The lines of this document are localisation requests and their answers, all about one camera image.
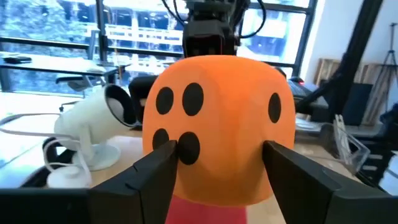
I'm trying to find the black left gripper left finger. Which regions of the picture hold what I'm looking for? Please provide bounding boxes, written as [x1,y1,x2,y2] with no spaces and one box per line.
[90,139,180,224]

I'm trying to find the wooden boards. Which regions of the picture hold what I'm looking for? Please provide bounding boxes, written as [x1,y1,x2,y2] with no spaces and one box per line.
[313,58,388,127]

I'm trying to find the camera tripod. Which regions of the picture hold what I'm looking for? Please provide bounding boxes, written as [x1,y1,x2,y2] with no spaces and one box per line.
[371,23,398,111]

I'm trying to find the large orange foam die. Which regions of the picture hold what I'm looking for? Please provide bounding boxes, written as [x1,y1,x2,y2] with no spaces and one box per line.
[142,55,296,207]

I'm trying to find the large red foam die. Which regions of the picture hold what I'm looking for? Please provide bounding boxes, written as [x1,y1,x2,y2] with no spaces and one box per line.
[164,195,248,224]

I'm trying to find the black camera gantry frame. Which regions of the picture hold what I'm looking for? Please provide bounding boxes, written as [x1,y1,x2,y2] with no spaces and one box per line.
[295,0,384,123]

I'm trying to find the clear plastic container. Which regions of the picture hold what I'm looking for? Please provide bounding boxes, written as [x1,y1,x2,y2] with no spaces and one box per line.
[320,114,371,174]

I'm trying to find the dark office desk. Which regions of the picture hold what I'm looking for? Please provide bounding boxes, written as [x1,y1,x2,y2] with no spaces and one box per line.
[0,51,131,93]

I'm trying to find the white projector cable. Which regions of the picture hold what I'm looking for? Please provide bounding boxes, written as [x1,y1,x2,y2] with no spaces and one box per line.
[0,112,94,175]

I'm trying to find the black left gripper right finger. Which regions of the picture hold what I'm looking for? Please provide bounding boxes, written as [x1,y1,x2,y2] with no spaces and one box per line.
[262,140,342,224]

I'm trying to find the white round power adapter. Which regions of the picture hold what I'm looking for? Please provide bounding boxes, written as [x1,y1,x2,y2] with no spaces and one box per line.
[46,164,93,189]

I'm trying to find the white camera on stand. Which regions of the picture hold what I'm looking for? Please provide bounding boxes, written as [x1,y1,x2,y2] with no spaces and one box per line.
[53,83,137,172]

